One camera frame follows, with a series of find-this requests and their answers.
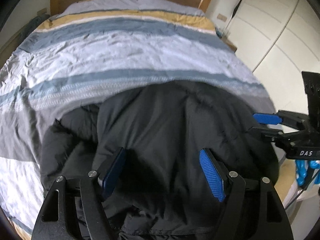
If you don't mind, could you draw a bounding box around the wooden nightstand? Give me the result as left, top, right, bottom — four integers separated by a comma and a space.
220, 36, 237, 52

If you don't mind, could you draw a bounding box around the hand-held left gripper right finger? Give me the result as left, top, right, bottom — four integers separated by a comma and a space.
199, 148, 294, 240

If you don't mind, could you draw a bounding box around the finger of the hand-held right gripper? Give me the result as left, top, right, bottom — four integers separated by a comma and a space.
250, 127, 303, 143
252, 110, 308, 130

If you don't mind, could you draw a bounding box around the dark blue cloth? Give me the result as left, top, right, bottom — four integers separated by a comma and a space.
25, 15, 50, 34

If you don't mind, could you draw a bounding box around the white wardrobe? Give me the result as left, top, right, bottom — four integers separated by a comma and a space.
225, 0, 320, 110

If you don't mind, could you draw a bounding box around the striped duvet bed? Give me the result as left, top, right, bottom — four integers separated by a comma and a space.
0, 0, 275, 233

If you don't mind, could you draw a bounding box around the person's right hand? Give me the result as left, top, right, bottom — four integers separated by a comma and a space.
295, 160, 320, 187

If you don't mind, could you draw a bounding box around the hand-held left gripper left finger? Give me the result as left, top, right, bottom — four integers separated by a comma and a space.
32, 147, 127, 240

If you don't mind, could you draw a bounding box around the black puffer jacket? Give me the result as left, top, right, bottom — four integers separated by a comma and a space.
40, 80, 280, 240

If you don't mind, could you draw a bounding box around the black cable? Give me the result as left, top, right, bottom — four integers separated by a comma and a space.
284, 170, 320, 209

